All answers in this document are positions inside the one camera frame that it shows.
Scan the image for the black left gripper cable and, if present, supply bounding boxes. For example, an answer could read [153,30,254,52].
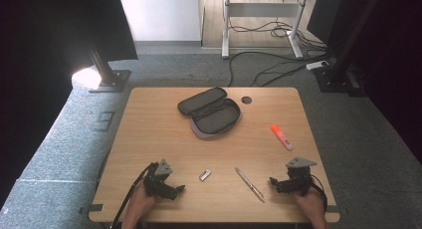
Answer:
[109,162,157,229]

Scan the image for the black floor cables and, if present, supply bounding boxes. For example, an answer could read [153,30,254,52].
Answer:
[227,0,336,88]

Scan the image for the grey table bracket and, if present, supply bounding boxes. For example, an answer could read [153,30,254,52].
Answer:
[79,203,105,215]
[326,204,347,215]

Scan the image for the black zip pencil case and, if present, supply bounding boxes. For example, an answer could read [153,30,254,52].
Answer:
[177,86,242,140]

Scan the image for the black curtain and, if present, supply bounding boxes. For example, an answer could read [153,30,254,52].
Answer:
[0,0,139,210]
[307,0,422,165]

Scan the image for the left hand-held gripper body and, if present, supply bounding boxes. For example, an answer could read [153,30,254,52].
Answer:
[142,158,174,197]

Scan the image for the black stand with base plate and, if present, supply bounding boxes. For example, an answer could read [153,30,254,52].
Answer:
[313,0,386,94]
[87,44,132,94]

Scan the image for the orange highlighter pen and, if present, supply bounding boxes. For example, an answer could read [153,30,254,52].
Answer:
[270,122,295,152]

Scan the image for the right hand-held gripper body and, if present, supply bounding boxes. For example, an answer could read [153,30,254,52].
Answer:
[286,156,317,195]

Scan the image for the person's left hand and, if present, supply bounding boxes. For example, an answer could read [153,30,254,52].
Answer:
[123,180,157,222]

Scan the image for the white power strip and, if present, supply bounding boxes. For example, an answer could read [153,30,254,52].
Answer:
[306,60,330,71]

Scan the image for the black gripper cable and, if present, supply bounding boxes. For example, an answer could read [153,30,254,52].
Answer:
[109,162,157,229]
[311,173,329,214]

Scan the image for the silver utility knife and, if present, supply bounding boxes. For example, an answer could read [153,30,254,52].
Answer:
[234,166,267,204]

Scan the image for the white metal desk frame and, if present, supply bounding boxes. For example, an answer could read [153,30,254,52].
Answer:
[221,0,312,60]

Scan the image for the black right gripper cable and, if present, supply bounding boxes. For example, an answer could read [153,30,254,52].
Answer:
[311,173,329,214]

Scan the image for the person's right hand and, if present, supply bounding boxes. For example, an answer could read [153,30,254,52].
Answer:
[293,186,326,220]

